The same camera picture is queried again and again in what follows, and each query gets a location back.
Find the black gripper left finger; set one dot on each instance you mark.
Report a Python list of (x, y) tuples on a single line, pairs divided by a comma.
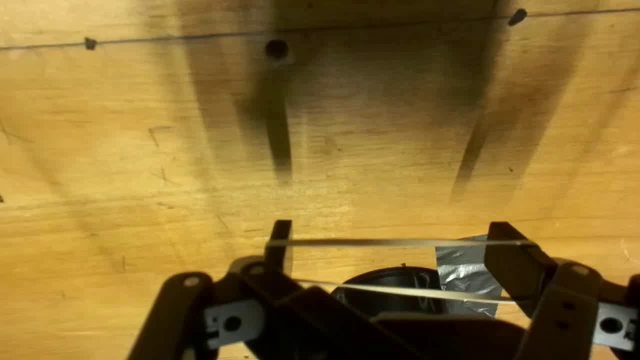
[(181, 312)]

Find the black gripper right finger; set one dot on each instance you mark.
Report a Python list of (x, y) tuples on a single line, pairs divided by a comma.
[(567, 300)]

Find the pale rubber band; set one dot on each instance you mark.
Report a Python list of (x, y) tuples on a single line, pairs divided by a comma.
[(400, 243)]

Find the large grey duct tape piece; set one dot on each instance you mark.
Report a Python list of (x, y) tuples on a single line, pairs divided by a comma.
[(460, 271)]

